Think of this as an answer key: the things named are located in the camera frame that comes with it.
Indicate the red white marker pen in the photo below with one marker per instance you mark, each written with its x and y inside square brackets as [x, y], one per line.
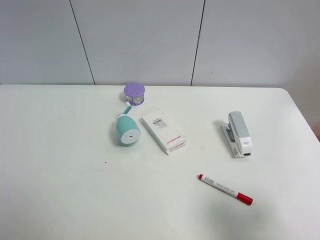
[235, 194]

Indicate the purple round container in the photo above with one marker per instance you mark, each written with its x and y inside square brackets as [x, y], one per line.
[134, 93]

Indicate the grey white stapler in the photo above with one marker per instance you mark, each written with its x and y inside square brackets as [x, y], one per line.
[237, 135]

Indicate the white cardboard box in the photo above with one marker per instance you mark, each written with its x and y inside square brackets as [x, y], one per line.
[165, 131]

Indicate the teal pencil sharpener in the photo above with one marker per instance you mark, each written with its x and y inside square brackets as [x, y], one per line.
[127, 130]

